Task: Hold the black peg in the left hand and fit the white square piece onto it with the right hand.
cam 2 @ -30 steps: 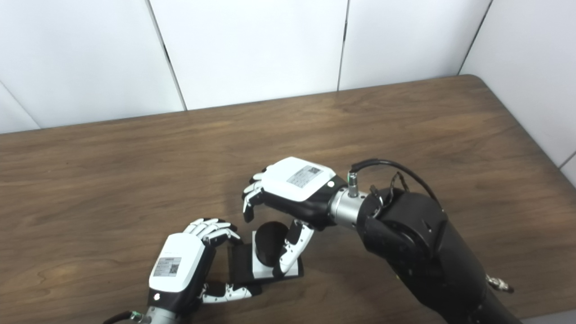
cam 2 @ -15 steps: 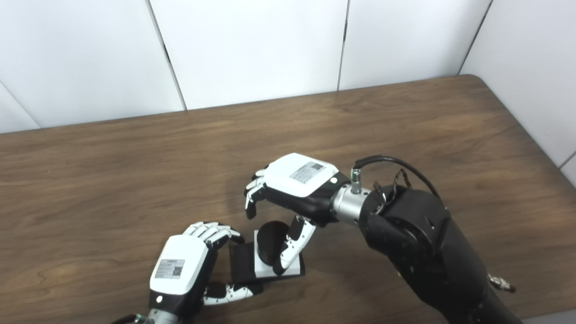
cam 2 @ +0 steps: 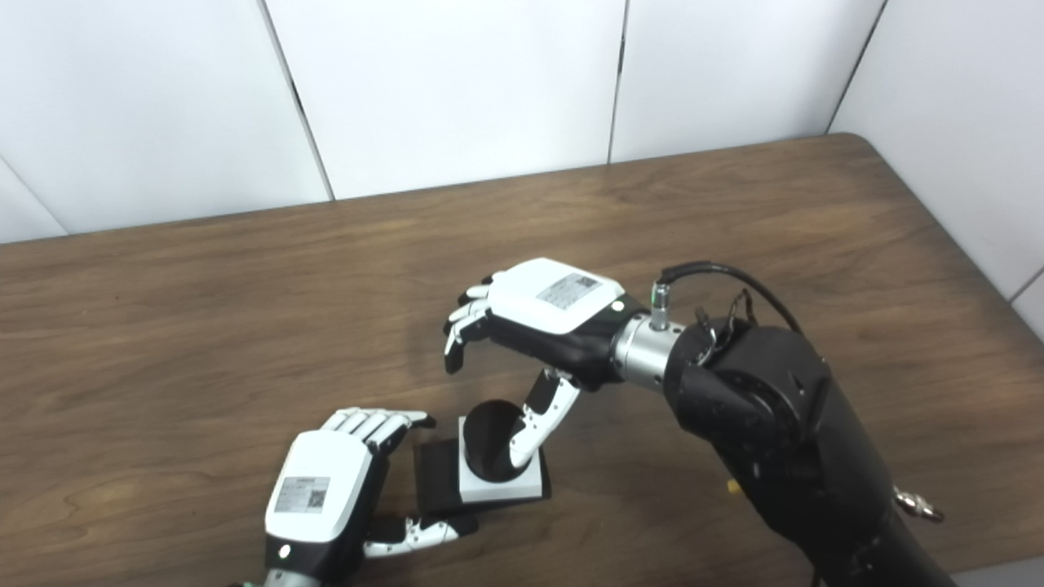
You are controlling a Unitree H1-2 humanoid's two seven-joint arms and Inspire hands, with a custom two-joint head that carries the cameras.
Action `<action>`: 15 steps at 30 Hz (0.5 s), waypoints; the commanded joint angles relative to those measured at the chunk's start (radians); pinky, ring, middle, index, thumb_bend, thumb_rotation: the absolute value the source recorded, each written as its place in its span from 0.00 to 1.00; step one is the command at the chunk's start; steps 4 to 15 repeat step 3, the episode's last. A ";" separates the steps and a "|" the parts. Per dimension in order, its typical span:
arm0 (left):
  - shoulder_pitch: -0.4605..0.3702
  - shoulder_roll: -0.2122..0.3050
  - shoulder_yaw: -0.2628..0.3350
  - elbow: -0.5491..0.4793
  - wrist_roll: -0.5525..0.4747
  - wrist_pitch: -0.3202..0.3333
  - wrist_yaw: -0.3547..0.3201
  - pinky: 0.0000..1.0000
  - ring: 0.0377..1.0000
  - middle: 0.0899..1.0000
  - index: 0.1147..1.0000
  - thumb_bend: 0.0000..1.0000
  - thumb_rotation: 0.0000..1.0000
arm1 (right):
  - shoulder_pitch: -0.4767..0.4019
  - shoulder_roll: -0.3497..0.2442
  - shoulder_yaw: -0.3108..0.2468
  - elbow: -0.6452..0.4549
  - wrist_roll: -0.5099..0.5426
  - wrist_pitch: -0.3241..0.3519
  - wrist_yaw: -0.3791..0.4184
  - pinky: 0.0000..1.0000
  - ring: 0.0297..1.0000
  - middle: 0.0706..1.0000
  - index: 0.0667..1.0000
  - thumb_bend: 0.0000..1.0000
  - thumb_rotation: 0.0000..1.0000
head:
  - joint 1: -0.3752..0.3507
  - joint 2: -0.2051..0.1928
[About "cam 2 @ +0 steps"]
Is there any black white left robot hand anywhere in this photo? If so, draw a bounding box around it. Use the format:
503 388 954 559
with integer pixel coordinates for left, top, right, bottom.
263 408 480 584

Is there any white square piece with hole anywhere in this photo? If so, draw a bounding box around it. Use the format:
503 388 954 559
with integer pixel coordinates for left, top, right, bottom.
458 416 545 502

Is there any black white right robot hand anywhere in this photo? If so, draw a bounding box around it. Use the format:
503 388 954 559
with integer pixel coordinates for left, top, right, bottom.
443 258 649 472

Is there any black peg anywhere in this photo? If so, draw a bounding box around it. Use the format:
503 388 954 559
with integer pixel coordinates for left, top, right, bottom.
414 399 551 516

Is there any silver metal plug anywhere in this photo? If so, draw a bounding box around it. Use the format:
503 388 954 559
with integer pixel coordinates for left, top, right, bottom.
893 487 945 523

